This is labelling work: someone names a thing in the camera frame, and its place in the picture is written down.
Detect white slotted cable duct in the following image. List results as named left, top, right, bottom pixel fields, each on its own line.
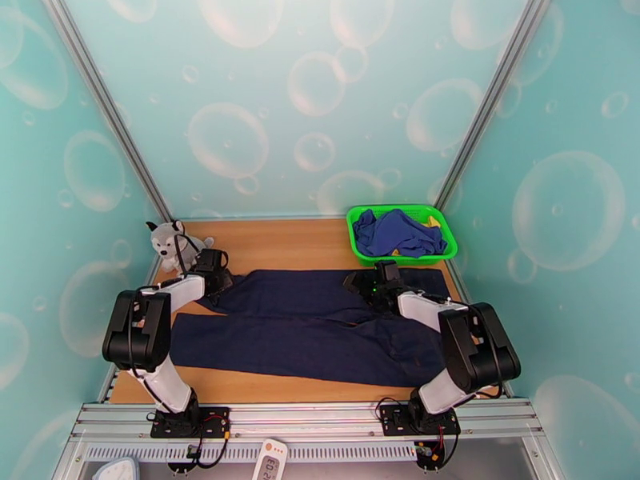
left=82, top=441, right=426, bottom=465

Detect green plastic basket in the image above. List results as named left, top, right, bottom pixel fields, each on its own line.
left=346, top=203, right=458, bottom=267

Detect red and black power cable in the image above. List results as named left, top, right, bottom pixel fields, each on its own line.
left=167, top=415, right=234, bottom=476
left=414, top=423, right=459, bottom=473

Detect aluminium corner post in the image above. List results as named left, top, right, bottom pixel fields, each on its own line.
left=434, top=0, right=554, bottom=210
left=39, top=0, right=174, bottom=222

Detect dark blue denim trousers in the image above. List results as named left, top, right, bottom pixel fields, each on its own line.
left=170, top=268, right=466, bottom=390

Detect aluminium frame rail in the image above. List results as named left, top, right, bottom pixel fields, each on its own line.
left=70, top=399, right=543, bottom=445

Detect grey husky plush toy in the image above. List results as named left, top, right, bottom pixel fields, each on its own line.
left=146, top=219, right=215, bottom=276

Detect white rounded device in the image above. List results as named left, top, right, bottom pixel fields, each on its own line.
left=92, top=457, right=140, bottom=480

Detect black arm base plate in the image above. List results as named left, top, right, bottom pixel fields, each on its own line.
left=150, top=406, right=231, bottom=440
left=379, top=404, right=461, bottom=437

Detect crumpled blue garment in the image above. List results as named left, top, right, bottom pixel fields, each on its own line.
left=352, top=208, right=447, bottom=258

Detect white digital timer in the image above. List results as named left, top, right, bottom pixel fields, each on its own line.
left=251, top=438, right=289, bottom=480

